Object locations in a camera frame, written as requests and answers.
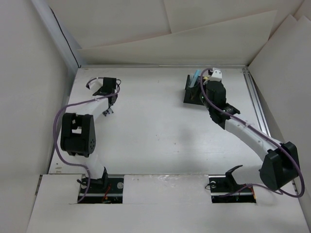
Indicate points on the black slotted organizer container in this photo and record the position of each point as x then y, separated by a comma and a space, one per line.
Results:
192, 94

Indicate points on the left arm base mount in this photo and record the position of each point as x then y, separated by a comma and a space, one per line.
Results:
108, 190

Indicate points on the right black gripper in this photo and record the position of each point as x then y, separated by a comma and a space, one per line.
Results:
206, 82

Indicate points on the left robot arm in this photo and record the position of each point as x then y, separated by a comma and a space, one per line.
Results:
74, 129

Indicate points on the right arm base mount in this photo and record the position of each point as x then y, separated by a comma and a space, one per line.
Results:
224, 189

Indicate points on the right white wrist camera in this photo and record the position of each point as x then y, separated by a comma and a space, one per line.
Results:
215, 75

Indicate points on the blue cap highlighter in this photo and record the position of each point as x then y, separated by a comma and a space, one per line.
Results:
194, 79

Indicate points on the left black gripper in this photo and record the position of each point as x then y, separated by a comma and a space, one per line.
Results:
98, 91

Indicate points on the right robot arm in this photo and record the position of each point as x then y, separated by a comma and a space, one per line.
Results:
280, 164

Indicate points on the aluminium rail right side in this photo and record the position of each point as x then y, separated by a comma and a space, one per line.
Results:
261, 122

